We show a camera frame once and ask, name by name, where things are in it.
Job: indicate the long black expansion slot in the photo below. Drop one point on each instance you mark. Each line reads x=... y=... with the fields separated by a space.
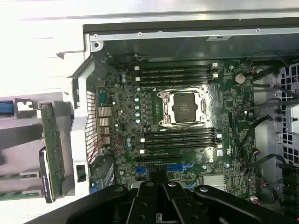
x=158 y=158

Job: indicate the coin battery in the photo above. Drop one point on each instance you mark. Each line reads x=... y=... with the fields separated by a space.
x=240 y=79

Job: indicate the RAM slot white latches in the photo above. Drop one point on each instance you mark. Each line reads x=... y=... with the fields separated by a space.
x=182 y=137
x=175 y=67
x=182 y=148
x=175 y=77

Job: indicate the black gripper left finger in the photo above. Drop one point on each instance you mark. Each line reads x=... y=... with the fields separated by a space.
x=142 y=205

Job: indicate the silver chipset heat sink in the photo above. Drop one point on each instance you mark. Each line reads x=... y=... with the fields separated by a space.
x=213 y=182

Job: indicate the CPU socket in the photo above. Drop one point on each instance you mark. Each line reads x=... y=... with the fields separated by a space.
x=183 y=108

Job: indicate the locking lever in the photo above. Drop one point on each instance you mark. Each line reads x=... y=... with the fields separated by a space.
x=184 y=128
x=182 y=90

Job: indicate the green motherboard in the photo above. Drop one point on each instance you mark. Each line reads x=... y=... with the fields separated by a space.
x=222 y=112

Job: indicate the grey parts rack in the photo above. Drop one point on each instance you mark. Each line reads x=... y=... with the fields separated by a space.
x=21 y=161

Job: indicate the perforated silver disk bay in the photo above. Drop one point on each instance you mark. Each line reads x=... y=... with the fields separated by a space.
x=289 y=116

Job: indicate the black fan shroud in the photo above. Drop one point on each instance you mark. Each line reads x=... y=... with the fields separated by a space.
x=290 y=186

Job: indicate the black open PC case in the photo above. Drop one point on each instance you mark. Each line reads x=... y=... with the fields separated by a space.
x=163 y=49

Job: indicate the graphics card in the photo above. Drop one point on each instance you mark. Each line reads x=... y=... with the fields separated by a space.
x=51 y=144

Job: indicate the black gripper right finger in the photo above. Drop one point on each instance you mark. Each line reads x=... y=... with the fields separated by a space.
x=182 y=205

